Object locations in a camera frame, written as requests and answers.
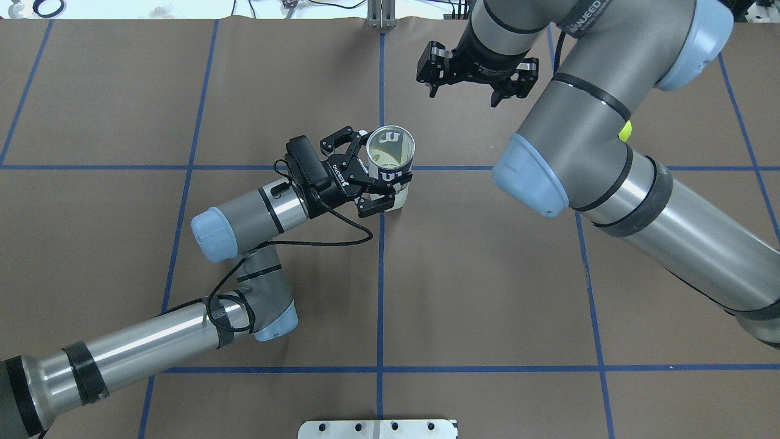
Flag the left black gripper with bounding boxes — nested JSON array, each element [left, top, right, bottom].
[[308, 126, 413, 220]]

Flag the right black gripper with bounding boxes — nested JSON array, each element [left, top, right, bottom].
[[417, 27, 539, 108]]

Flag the clear tennis ball can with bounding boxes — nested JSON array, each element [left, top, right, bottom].
[[367, 125, 416, 182]]

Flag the yellow tennis ball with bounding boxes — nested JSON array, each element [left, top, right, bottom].
[[371, 150, 402, 170], [618, 120, 633, 143]]

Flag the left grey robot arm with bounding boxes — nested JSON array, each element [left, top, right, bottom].
[[2, 125, 416, 438]]

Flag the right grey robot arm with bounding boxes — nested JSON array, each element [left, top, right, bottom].
[[417, 1, 779, 348]]

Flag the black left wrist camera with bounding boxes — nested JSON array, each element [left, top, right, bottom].
[[285, 135, 331, 191]]

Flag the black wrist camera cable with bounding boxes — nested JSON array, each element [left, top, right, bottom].
[[161, 160, 375, 335]]

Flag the silver camera post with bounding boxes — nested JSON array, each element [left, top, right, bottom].
[[366, 0, 397, 30]]

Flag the white metal base plate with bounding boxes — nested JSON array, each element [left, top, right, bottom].
[[297, 419, 459, 438]]

